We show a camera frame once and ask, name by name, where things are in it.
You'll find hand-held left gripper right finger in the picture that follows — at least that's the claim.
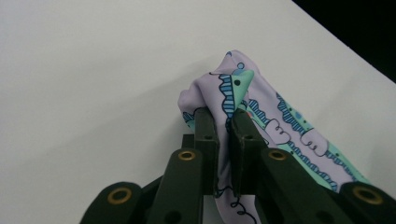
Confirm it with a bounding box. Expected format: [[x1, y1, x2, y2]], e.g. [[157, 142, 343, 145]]
[[228, 107, 269, 198]]

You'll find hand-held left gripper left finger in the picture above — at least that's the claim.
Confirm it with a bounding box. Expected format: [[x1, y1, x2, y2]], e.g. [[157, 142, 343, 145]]
[[193, 106, 220, 197]]

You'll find purple seahorse print swimsuit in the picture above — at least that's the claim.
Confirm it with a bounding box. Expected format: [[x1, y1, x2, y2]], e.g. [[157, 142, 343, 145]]
[[177, 49, 372, 224]]

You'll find white board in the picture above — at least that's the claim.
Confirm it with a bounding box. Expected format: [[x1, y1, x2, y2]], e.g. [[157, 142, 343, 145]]
[[0, 0, 396, 224]]

